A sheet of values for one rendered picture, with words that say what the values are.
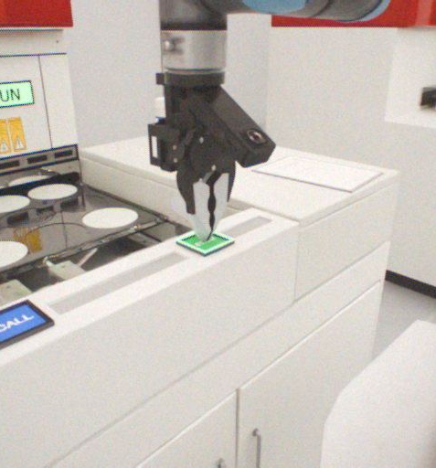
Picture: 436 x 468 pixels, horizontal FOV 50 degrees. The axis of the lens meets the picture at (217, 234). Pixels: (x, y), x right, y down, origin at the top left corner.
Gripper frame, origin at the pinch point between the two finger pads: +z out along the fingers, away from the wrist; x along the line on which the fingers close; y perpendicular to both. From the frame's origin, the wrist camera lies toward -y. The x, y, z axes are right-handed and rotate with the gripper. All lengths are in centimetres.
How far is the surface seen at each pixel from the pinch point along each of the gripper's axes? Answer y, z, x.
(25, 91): 58, -13, -5
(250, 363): -3.8, 21.7, -4.7
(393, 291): 39, 98, -170
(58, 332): -3.2, 1.8, 23.5
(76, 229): 30.6, 7.7, 2.5
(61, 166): 57, 4, -10
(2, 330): 0.3, 1.4, 27.3
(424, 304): 22, 98, -168
